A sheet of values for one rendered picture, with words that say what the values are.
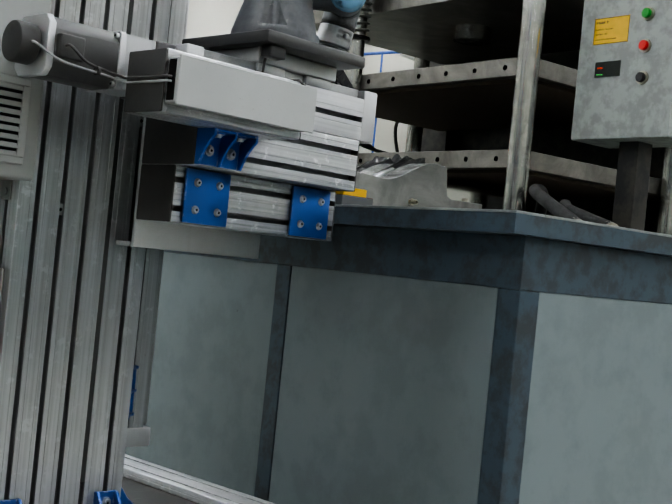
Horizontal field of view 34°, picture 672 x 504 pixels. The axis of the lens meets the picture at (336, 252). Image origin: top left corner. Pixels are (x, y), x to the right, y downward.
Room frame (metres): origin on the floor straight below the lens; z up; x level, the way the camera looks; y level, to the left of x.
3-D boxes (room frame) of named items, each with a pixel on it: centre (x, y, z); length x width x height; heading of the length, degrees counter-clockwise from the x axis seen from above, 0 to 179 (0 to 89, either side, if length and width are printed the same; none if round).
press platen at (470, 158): (3.63, -0.41, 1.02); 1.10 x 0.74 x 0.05; 39
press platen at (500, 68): (3.63, -0.41, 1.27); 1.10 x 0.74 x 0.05; 39
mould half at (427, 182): (2.58, -0.06, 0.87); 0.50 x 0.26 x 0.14; 129
